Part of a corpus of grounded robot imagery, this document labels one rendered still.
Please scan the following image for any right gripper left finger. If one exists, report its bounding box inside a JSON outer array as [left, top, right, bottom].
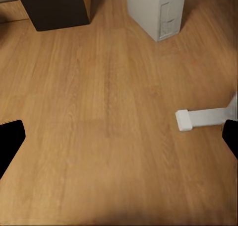
[[0, 120, 26, 179]]

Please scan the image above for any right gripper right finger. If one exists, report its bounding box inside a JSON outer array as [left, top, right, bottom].
[[222, 119, 238, 160]]

